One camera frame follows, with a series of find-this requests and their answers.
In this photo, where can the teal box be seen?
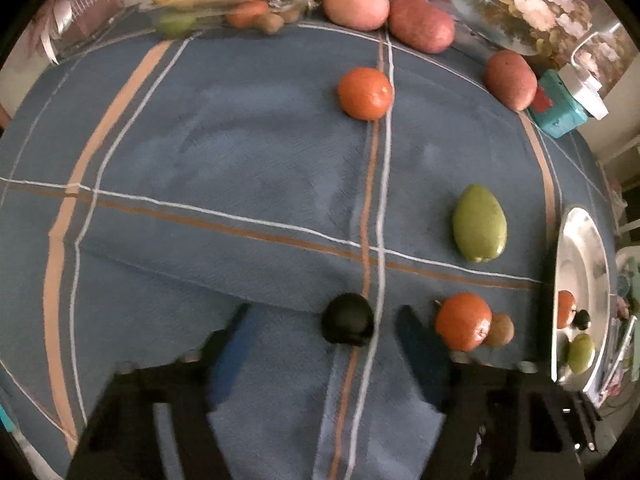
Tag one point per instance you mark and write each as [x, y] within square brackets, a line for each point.
[555, 107]

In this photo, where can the flower painting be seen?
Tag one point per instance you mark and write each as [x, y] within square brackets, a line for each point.
[525, 10]

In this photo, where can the dark plum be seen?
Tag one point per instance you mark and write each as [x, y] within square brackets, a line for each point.
[348, 319]
[581, 318]

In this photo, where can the silver metal plate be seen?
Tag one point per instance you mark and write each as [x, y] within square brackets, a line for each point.
[592, 270]

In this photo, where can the green mango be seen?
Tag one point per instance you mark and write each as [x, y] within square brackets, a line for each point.
[580, 354]
[480, 230]

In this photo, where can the dark red apple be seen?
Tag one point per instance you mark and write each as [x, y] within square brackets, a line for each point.
[421, 24]

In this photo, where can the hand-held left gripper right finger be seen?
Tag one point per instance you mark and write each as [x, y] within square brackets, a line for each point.
[415, 347]

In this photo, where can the small brown kiwi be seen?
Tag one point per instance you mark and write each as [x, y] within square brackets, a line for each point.
[269, 23]

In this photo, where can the orange tangerine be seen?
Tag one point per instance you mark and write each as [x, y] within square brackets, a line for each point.
[566, 308]
[462, 321]
[365, 93]

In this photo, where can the pink flower bouquet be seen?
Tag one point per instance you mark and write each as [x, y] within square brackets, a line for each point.
[55, 25]

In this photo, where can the small orange fruit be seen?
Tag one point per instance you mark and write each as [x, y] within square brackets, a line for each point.
[246, 13]

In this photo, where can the pale red apple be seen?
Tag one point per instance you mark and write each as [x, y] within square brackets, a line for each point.
[355, 5]

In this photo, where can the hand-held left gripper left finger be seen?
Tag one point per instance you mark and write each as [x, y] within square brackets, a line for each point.
[234, 352]

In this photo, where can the white gooseneck lamp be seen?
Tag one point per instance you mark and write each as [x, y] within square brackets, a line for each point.
[584, 89]

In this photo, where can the red potato near box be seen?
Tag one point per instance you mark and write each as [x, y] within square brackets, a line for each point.
[510, 80]

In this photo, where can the small green fruit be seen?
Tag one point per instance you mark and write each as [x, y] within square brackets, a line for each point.
[175, 23]

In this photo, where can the colourful paper clutter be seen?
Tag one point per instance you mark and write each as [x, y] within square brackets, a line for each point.
[619, 350]

